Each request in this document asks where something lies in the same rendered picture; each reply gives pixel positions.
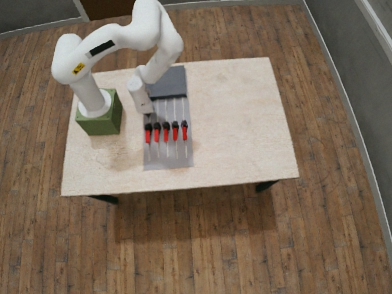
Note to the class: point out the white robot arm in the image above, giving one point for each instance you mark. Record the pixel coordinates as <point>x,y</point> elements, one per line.
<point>144,32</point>

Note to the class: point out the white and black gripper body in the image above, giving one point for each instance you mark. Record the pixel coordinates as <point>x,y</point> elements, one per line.
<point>146,109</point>

